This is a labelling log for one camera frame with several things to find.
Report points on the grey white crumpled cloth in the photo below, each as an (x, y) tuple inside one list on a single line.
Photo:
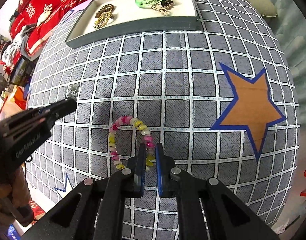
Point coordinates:
[(15, 46)]

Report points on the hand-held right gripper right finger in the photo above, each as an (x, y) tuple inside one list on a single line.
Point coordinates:
[(160, 172)]

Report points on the beige pillow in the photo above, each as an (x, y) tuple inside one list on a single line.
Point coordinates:
[(259, 3)]

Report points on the grey checked star bedsheet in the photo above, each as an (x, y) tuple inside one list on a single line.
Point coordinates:
[(173, 80)]

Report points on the small silver hair claw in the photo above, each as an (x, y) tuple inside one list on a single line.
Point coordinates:
[(73, 91)]

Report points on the pile of red packets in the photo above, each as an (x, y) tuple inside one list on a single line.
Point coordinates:
[(50, 7)]

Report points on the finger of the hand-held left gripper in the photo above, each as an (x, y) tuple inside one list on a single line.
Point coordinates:
[(65, 111), (60, 104)]

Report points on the person's left forearm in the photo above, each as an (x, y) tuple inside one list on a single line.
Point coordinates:
[(17, 192)]

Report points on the dark picture box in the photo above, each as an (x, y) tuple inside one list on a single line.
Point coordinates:
[(21, 70)]

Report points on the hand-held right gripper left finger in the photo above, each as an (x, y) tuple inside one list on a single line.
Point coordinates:
[(142, 172)]

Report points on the black hair clip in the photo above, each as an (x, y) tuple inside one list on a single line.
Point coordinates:
[(168, 2)]

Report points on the white jewelry tray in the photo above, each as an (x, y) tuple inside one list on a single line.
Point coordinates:
[(132, 12)]

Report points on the orange plastic bag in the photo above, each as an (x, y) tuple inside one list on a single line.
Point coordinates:
[(14, 98)]

